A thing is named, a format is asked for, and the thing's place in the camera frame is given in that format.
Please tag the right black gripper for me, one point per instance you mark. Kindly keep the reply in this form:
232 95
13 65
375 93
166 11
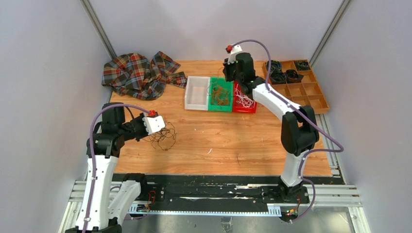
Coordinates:
227 68

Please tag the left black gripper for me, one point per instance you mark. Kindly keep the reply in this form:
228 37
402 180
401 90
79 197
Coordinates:
140 118

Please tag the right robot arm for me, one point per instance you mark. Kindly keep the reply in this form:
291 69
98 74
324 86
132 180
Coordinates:
298 125

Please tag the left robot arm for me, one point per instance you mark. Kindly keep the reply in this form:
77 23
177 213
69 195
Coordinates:
112 126

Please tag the green plastic bin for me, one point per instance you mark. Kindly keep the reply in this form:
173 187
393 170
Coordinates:
220 95

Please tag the red plastic bin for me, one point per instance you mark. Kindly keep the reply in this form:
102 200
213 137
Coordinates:
241 103

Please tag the white plastic bin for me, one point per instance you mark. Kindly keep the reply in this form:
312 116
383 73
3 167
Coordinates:
197 93

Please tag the black coiled roll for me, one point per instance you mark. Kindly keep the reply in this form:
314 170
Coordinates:
292 76
278 77
302 65
273 66

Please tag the plaid cloth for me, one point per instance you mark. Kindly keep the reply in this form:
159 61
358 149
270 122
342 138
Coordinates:
137 76

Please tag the wooden compartment tray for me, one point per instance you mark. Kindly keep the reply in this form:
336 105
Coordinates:
308 92

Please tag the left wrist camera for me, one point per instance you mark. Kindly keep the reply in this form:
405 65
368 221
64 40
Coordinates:
153 122

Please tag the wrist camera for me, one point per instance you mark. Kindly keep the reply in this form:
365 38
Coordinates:
233 50
153 122

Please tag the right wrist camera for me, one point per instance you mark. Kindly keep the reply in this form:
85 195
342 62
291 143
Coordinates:
233 50

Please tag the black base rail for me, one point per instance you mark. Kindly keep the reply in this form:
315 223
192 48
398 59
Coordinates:
230 195

